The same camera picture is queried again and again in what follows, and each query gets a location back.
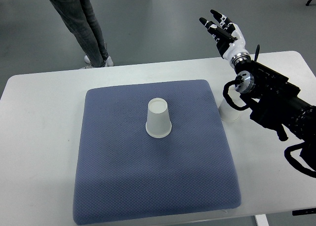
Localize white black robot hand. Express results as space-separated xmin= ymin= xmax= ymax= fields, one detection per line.
xmin=199 ymin=9 xmax=251 ymax=68

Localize white paper cup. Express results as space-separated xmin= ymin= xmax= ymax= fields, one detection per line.
xmin=218 ymin=86 xmax=243 ymax=122
xmin=145 ymin=98 xmax=172 ymax=138

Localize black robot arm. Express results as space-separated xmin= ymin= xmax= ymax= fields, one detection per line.
xmin=223 ymin=52 xmax=316 ymax=178

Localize white paper cup on cushion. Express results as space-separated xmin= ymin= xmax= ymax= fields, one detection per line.
xmin=145 ymin=98 xmax=172 ymax=138

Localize person in grey jeans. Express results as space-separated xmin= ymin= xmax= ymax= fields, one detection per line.
xmin=49 ymin=0 xmax=114 ymax=68

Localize blue textured foam cushion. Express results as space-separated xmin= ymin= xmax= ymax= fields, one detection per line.
xmin=73 ymin=79 xmax=241 ymax=225

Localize white table leg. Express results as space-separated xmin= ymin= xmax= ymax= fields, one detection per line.
xmin=254 ymin=214 xmax=269 ymax=226

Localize black table control panel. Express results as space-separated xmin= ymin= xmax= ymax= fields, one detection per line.
xmin=292 ymin=208 xmax=316 ymax=216

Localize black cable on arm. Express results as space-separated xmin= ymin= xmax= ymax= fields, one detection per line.
xmin=223 ymin=80 xmax=252 ymax=111

